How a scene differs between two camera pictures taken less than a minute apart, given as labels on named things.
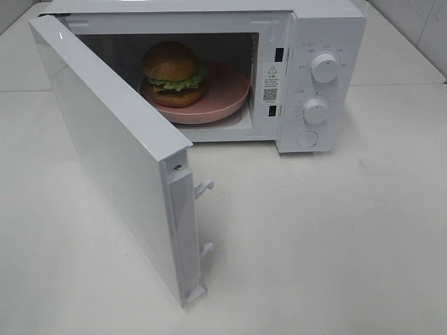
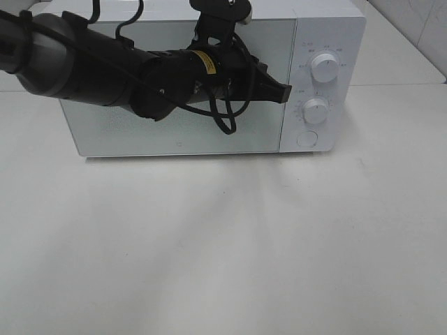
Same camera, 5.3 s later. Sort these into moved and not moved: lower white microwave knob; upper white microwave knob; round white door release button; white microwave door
Moved: white microwave door
Not moved: round white door release button; upper white microwave knob; lower white microwave knob
